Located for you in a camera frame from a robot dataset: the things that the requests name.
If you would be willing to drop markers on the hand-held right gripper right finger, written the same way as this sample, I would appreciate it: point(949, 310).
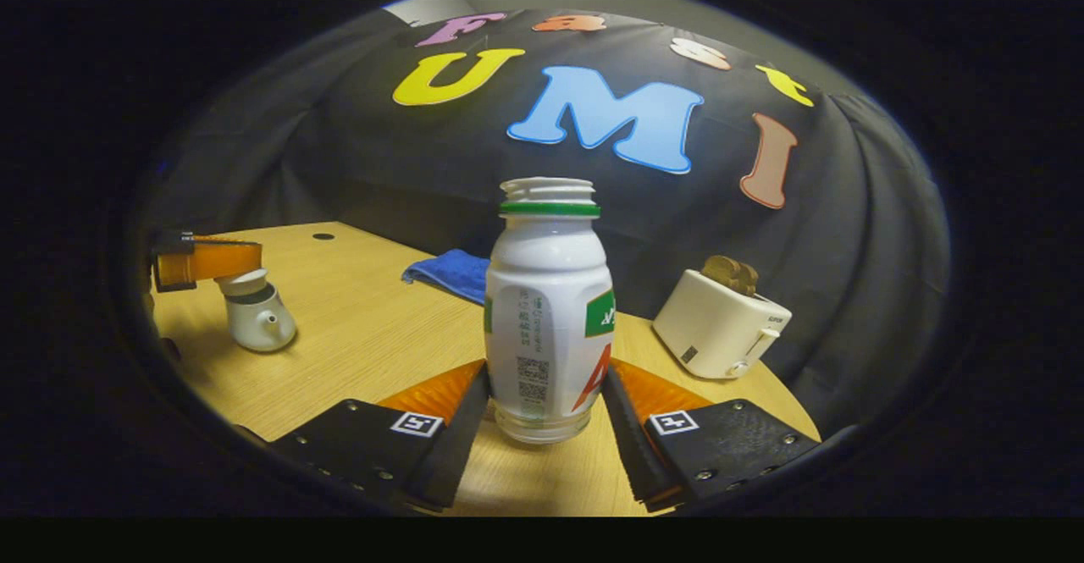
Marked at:
point(635, 453)

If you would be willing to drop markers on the white toaster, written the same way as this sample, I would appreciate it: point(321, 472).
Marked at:
point(711, 326)

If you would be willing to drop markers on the blue folded towel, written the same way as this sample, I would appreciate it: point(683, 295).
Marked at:
point(449, 271)

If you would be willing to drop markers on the white ceramic teacup with spout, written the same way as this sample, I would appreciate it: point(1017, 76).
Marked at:
point(258, 326)

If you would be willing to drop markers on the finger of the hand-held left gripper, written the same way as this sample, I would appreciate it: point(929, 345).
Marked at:
point(212, 260)

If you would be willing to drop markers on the white teacup lid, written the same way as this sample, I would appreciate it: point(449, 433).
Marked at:
point(244, 282)

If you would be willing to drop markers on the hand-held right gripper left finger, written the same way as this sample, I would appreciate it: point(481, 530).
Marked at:
point(457, 453)

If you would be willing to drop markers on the brown toast slice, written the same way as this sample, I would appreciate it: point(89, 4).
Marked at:
point(730, 273)

